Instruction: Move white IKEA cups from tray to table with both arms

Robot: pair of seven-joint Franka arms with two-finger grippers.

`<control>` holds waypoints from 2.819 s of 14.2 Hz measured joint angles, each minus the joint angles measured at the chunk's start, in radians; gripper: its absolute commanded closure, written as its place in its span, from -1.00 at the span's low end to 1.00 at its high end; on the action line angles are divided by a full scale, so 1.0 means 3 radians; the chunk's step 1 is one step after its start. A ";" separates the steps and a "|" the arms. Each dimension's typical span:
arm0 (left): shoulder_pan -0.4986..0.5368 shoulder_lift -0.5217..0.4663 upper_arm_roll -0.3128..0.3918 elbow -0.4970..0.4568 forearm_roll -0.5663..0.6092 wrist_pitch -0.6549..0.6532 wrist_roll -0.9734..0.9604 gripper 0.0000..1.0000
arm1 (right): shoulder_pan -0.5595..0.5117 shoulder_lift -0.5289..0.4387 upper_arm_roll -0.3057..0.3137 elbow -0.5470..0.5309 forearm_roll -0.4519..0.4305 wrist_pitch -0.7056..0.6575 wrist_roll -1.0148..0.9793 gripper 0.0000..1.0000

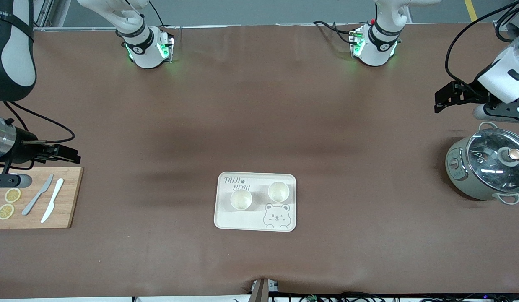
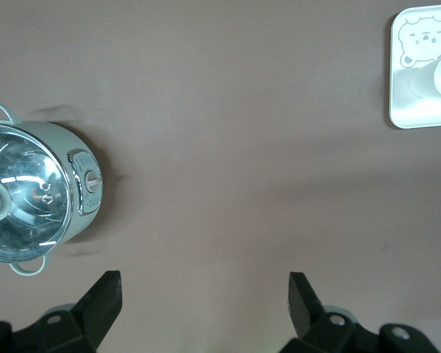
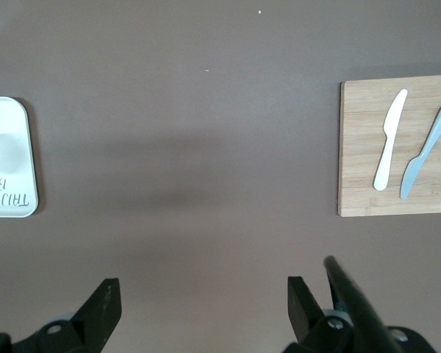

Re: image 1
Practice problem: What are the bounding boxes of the aluminium frame post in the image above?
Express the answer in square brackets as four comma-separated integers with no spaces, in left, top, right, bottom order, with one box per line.
[33,0,73,29]

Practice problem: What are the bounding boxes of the grey plastic knife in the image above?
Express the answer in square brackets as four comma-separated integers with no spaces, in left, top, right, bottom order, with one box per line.
[21,174,54,216]

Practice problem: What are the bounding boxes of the wooden cutting board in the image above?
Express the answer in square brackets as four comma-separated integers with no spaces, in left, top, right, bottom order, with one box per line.
[0,167,84,229]

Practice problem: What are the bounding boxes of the black left base cables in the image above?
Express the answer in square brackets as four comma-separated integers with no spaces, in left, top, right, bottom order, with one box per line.
[312,20,361,45]

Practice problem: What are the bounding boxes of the glass pot lid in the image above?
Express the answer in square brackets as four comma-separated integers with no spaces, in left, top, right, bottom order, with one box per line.
[466,128,519,195]

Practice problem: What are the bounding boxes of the black right base cable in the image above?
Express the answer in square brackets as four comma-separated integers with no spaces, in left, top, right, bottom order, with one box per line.
[148,0,166,28]

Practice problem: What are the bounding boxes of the grey-green electric pot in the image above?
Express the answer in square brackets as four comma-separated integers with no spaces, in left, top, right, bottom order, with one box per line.
[445,121,519,206]

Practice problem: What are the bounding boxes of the grey table edge clamp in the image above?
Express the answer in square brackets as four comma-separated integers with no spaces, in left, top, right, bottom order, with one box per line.
[251,278,280,302]

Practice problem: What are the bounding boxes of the cream bear print tray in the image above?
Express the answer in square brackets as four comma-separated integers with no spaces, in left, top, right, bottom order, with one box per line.
[213,172,297,232]

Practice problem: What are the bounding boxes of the white plastic knife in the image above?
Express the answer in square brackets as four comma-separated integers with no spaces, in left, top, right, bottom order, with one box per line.
[40,178,65,224]

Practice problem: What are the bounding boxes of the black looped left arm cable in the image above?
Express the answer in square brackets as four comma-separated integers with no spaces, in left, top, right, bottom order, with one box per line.
[494,8,519,43]

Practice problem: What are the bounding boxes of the white IKEA cup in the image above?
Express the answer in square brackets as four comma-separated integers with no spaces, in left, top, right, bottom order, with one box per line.
[230,189,253,211]
[267,180,291,204]

